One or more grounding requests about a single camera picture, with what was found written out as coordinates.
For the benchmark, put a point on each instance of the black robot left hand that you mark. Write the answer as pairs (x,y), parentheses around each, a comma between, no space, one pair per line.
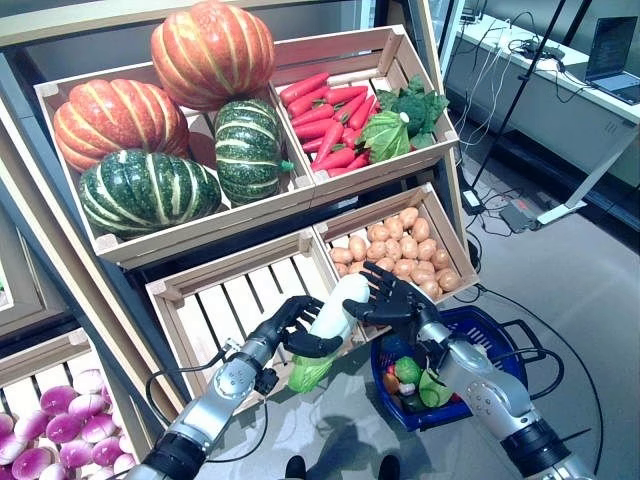
(285,330)

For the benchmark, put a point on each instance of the long napa cabbage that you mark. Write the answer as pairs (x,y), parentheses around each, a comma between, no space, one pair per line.
(432,390)
(340,315)

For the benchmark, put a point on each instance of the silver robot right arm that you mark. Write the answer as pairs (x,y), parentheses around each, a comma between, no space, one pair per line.
(480,380)

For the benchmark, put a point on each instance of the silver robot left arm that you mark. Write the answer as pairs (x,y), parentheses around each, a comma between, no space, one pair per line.
(210,405)

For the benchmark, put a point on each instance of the blue plastic shopping basket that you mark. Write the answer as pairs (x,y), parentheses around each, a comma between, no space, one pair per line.
(450,422)

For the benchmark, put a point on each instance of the slatted-bottom wooden crate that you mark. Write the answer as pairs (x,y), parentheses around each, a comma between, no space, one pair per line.
(220,320)

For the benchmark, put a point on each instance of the tan potato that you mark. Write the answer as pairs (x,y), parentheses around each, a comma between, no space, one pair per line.
(409,217)
(449,280)
(432,291)
(358,248)
(420,228)
(393,227)
(341,255)
(378,233)

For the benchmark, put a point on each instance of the small orange fruit toy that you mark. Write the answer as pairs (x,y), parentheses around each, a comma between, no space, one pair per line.
(391,384)

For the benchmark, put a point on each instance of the wide wooden pumpkin crate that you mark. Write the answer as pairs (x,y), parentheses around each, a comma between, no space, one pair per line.
(200,237)

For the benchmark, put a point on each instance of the small green cabbage toy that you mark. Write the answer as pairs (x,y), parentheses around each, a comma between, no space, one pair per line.
(408,369)

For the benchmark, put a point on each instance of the small white garlic toy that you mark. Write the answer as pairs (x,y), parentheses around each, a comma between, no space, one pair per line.
(407,388)

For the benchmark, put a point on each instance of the dark green cucumber toy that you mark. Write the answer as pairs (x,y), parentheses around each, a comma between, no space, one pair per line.
(413,403)

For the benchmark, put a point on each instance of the red carrot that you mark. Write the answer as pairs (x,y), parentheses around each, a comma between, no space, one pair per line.
(346,95)
(361,112)
(349,107)
(315,129)
(313,115)
(334,159)
(328,142)
(306,102)
(305,88)

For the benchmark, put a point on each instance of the green pumpkin with stem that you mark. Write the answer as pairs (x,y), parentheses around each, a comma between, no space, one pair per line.
(247,150)

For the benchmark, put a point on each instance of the wooden carrot crate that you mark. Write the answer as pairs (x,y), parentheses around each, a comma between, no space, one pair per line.
(390,172)

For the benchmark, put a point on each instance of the wide green striped pumpkin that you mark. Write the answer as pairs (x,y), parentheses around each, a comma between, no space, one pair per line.
(150,195)

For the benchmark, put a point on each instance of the wooden potato crate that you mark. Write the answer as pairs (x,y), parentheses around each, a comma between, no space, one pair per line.
(457,235)

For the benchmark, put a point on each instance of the purple white turnip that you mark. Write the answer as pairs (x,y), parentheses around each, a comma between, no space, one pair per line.
(64,428)
(57,400)
(87,382)
(86,407)
(75,453)
(32,425)
(107,451)
(98,428)

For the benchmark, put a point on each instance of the light green leafy cabbage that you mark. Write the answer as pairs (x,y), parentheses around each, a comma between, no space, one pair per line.
(385,137)

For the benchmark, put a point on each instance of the black power adapter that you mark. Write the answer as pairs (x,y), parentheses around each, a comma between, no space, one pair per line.
(471,201)

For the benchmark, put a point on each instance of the dark green broccoli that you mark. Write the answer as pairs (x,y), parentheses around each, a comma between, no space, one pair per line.
(415,107)

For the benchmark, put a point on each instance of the grey power box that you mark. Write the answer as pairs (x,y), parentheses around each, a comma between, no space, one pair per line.
(517,218)

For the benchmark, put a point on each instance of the flat orange striped pumpkin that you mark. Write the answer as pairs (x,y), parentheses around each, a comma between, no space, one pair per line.
(120,125)

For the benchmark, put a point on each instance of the large round orange pumpkin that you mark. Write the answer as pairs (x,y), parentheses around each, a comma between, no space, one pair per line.
(212,55)

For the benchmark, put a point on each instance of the black tripod stand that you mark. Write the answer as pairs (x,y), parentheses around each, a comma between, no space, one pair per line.
(501,125)

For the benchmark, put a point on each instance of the white desk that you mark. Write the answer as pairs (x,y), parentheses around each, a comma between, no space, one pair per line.
(575,125)

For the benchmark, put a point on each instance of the black router with antennas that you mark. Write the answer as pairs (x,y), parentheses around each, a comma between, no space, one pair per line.
(472,17)

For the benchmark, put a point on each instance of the black hub on desk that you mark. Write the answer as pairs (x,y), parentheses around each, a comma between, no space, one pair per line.
(540,49)

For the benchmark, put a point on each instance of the open grey laptop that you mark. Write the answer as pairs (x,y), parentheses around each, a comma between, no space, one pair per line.
(610,50)

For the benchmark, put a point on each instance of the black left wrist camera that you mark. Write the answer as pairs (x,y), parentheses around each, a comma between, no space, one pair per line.
(266,381)

